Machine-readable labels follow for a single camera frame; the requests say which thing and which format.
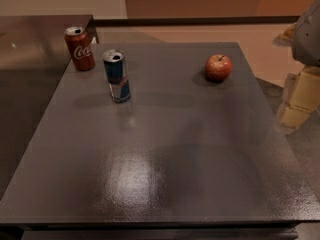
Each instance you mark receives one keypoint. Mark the red coca-cola can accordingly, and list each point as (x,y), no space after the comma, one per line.
(79,48)

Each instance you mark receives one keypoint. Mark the blue silver redbull can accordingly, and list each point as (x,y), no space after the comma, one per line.
(117,76)

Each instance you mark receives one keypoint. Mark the red apple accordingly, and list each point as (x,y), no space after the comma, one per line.
(218,67)

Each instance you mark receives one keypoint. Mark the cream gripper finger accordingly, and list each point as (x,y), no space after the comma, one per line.
(285,38)
(301,97)

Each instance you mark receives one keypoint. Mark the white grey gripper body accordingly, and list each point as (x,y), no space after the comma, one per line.
(307,37)

